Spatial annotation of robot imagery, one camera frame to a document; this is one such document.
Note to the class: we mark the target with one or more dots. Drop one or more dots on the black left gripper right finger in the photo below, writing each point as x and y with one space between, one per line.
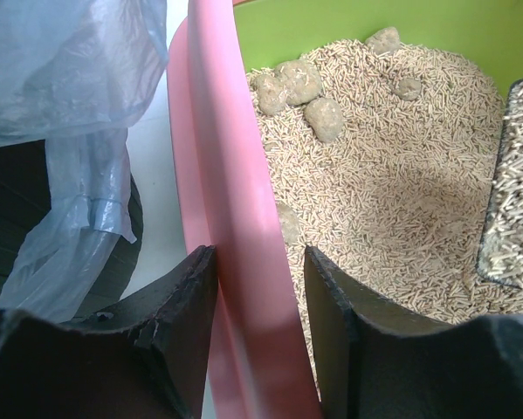
376 359

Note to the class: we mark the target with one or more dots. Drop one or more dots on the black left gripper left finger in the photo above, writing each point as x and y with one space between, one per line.
145 356

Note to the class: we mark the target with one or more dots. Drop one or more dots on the pink green litter box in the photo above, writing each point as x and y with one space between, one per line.
261 359

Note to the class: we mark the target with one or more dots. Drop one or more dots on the black slotted litter scoop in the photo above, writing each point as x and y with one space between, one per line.
500 251

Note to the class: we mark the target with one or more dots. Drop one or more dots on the blue plastic bin liner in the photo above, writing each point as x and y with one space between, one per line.
76 75

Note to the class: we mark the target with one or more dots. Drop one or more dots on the beige cat litter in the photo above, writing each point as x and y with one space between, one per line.
398 200

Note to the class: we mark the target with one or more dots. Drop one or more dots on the litter clump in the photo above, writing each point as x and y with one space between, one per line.
271 94
301 80
408 89
325 117
384 41

